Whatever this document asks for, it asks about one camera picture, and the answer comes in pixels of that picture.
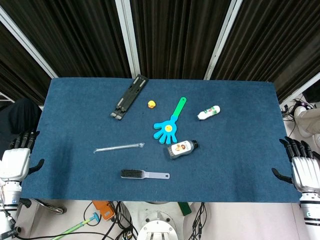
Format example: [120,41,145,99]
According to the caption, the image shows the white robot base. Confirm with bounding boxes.
[124,201,193,240]

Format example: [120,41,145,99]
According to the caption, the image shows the grey brush with black bristles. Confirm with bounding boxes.
[120,169,171,180]

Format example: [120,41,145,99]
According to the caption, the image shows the white bottle with green label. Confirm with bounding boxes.
[197,105,221,121]

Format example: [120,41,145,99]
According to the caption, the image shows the grey bottle with black cap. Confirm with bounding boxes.
[166,139,199,161]

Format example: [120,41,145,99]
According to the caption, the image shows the blue hand clapper toy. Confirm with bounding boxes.
[153,96,188,145]

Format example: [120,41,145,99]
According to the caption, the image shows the black folding laptop stand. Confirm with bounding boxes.
[109,74,149,120]

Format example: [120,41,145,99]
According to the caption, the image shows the black cable bundle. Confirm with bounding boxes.
[191,201,207,240]

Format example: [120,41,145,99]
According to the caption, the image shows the clear plastic stick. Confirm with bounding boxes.
[93,142,146,155]

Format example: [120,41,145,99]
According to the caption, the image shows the dark green flat board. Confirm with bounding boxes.
[177,201,193,216]

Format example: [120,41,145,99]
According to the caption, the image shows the green and blue tool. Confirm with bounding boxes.
[51,212,101,240]

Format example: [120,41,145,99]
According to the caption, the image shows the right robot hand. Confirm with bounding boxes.
[271,136,320,194]

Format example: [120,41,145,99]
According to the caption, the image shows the blue felt table mat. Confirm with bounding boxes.
[20,77,302,203]

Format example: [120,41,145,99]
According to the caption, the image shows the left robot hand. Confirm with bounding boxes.
[0,129,45,182]

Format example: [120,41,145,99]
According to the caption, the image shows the person's beige trouser leg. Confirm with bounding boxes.
[293,105,320,146]

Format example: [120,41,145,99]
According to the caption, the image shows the black office chair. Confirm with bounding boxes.
[0,97,43,161]

